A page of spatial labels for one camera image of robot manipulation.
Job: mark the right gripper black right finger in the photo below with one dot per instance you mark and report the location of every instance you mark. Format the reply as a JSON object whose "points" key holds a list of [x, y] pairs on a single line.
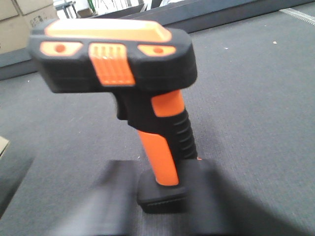
{"points": [[216, 208]]}

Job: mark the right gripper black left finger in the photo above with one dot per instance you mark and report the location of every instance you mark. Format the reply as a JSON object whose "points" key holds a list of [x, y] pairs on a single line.
{"points": [[108, 209]]}

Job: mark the orange black barcode scanner gun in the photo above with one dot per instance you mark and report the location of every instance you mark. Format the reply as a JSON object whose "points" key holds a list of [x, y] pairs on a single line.
{"points": [[145, 66]]}

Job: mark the lower cardboard box black print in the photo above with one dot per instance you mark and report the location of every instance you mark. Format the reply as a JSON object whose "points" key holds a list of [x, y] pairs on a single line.
{"points": [[14, 32]]}

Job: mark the upper stacked cardboard box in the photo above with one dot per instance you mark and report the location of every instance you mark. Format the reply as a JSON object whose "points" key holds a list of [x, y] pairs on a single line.
{"points": [[13, 8]]}

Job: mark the brown cardboard package box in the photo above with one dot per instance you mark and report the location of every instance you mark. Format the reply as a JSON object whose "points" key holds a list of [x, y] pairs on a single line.
{"points": [[3, 145]]}

